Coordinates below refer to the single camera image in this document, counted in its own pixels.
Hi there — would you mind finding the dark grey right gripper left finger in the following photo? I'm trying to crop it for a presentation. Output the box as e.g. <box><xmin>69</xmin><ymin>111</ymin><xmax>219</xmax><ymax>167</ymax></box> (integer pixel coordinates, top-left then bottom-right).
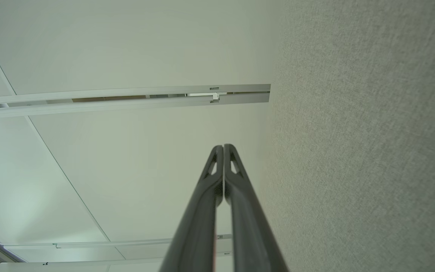
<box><xmin>159</xmin><ymin>145</ymin><xmax>224</xmax><ymax>272</ymax></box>

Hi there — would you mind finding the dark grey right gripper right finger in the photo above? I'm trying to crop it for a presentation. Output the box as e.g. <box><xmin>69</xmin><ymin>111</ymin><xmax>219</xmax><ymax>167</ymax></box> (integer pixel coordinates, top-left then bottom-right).
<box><xmin>224</xmin><ymin>144</ymin><xmax>289</xmax><ymax>272</ymax></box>

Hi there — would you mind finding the grey fabric sofa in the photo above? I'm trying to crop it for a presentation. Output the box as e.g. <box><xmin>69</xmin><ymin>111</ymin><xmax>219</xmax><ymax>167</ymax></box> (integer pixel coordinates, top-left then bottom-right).
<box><xmin>257</xmin><ymin>0</ymin><xmax>435</xmax><ymax>272</ymax></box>

